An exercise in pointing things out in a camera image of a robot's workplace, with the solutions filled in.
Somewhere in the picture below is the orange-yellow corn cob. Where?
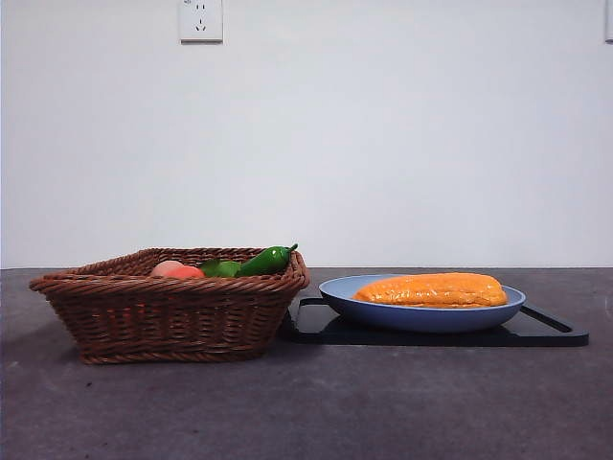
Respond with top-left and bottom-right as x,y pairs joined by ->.
352,272 -> 509,310

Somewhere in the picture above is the blue round plate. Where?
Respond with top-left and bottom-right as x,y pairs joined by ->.
318,273 -> 527,334

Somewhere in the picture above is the brown wicker basket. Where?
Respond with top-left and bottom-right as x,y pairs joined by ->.
28,247 -> 310,365

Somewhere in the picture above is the green chili pepper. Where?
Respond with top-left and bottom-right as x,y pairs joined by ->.
234,242 -> 299,278

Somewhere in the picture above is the black rectangular tray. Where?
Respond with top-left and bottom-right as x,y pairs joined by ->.
280,296 -> 590,348

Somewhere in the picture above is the orange carrot with green leaves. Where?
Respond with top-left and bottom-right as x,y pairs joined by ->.
164,259 -> 243,280

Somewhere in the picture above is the beige egg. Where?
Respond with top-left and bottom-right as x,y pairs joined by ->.
150,260 -> 186,278

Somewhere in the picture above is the white wall socket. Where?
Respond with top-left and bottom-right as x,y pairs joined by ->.
178,0 -> 224,45

